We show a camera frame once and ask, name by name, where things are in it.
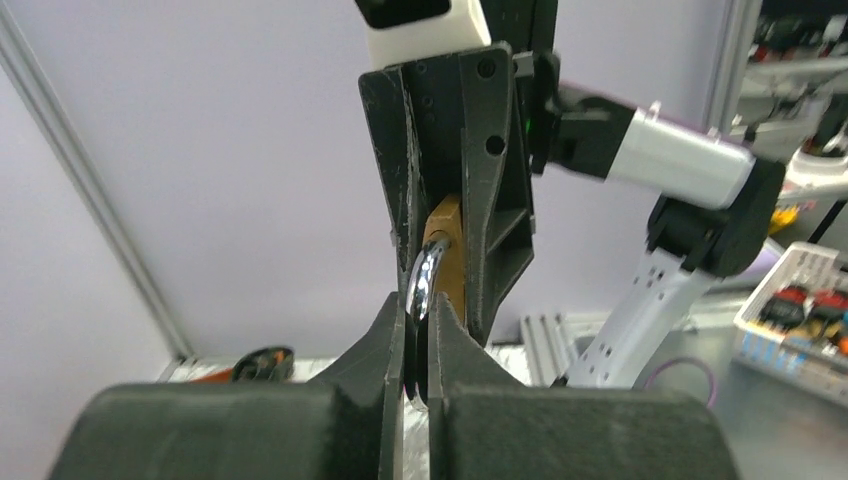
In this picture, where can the brass padlock with keys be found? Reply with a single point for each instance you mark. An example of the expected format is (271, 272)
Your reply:
(438, 268)

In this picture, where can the white parts basket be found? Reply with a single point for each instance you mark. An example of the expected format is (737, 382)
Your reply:
(793, 327)

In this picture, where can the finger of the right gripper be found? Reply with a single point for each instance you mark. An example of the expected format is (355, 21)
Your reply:
(391, 123)
(496, 195)

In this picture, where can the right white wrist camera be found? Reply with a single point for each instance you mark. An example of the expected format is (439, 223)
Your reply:
(401, 31)

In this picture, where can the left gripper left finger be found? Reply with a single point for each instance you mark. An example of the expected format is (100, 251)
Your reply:
(344, 423)

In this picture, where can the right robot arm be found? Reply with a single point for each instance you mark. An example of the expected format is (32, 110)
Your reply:
(457, 138)

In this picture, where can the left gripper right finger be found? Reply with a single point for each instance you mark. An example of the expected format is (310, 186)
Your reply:
(485, 424)

